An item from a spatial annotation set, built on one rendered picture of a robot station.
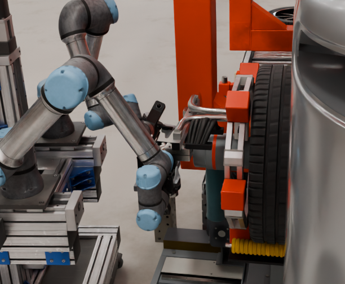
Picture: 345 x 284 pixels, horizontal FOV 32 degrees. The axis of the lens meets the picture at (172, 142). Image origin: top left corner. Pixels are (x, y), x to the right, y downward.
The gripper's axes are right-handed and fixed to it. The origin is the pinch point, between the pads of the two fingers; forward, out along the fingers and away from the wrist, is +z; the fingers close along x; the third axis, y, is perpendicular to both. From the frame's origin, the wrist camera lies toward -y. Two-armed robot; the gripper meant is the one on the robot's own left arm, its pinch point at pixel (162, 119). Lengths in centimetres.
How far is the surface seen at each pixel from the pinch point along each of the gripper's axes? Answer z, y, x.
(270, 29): 210, -45, 2
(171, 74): 309, 34, -79
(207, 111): -27.6, -17.2, 21.2
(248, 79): -26, -34, 30
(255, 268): 5, 44, 63
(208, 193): -11.3, 16.9, 32.6
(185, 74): 12.7, -19.9, -0.9
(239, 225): -31, 16, 50
